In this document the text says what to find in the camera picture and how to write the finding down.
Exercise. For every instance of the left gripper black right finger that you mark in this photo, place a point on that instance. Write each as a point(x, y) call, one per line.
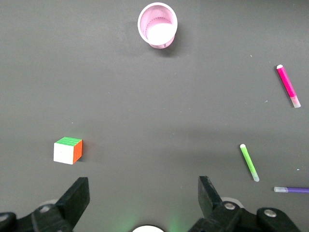
point(210, 200)

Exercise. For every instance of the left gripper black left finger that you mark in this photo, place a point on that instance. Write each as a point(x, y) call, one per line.
point(74, 200)

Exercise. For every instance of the pink marker pen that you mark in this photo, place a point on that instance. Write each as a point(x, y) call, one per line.
point(287, 84)

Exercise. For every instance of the colourful puzzle cube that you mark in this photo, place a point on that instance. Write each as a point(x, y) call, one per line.
point(65, 152)

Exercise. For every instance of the green marker pen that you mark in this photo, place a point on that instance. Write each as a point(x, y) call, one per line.
point(249, 162)

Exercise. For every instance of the purple marker pen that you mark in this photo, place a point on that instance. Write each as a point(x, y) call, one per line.
point(293, 190)

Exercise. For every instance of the pink ribbed plastic cup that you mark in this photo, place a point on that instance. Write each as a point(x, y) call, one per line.
point(157, 24)

